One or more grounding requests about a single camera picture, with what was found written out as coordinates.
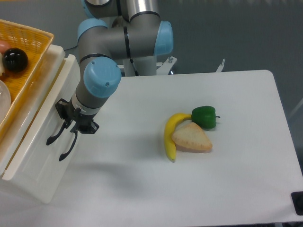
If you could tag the green toy bell pepper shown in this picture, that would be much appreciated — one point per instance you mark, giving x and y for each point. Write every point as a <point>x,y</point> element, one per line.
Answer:
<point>205,117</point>

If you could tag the white lower drawer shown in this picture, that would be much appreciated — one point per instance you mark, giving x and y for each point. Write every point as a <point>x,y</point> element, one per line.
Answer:
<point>40,170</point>

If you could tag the black toy ball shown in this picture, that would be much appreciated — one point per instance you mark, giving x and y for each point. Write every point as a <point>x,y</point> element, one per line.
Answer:
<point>15,60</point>

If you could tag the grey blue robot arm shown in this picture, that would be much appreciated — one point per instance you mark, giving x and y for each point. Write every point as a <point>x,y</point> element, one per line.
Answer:
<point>115,30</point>

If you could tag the black corner object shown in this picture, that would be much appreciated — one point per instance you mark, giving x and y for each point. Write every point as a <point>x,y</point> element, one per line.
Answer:
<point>297,198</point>

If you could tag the orange woven basket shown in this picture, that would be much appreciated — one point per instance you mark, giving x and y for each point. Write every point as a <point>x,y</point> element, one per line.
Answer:
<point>35,43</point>

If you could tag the pink toy fruit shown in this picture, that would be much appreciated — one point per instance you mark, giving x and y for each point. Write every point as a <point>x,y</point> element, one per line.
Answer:
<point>4,46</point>

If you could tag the toy bread slice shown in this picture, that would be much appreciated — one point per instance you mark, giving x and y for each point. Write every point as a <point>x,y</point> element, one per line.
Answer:
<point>191,138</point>

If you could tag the white drawer cabinet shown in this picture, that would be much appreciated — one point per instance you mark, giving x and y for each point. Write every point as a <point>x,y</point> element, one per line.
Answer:
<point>21,114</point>

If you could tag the clear plastic container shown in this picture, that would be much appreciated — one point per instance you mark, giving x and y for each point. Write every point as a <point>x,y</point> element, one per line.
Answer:
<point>5,101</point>

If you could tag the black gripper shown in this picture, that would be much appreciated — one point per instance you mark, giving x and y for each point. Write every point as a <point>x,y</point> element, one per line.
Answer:
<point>84,123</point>

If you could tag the yellow toy banana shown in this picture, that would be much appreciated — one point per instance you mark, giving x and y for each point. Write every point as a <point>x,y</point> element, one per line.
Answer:
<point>169,145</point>

